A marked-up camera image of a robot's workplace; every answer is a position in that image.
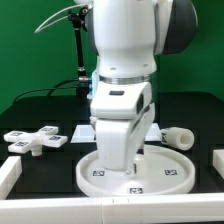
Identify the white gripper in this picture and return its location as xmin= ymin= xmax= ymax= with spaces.
xmin=90 ymin=82 xmax=155 ymax=176

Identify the white round table top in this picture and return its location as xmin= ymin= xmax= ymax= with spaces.
xmin=76 ymin=145 xmax=196 ymax=197

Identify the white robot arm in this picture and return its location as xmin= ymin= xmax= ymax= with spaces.
xmin=74 ymin=0 xmax=198 ymax=174

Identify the white marker tag plate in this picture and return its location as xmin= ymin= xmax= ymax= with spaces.
xmin=71 ymin=123 xmax=161 ymax=143

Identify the white front fence bar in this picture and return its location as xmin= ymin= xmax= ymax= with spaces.
xmin=0 ymin=193 xmax=224 ymax=224

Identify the white right fence block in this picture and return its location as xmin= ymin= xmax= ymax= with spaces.
xmin=213 ymin=149 xmax=224 ymax=179

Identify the white fence block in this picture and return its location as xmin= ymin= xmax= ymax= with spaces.
xmin=213 ymin=149 xmax=224 ymax=179
xmin=0 ymin=156 xmax=22 ymax=200

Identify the white cross-shaped table base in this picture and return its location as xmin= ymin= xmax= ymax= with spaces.
xmin=4 ymin=126 xmax=68 ymax=156

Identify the white left fence block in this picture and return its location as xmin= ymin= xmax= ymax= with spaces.
xmin=0 ymin=156 xmax=22 ymax=200

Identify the black cable on table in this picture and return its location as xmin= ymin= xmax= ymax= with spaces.
xmin=13 ymin=78 xmax=84 ymax=103

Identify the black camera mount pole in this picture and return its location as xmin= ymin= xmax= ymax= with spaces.
xmin=68 ymin=6 xmax=90 ymax=98

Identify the white curved cable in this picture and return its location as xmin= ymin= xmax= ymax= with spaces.
xmin=34 ymin=3 xmax=91 ymax=34

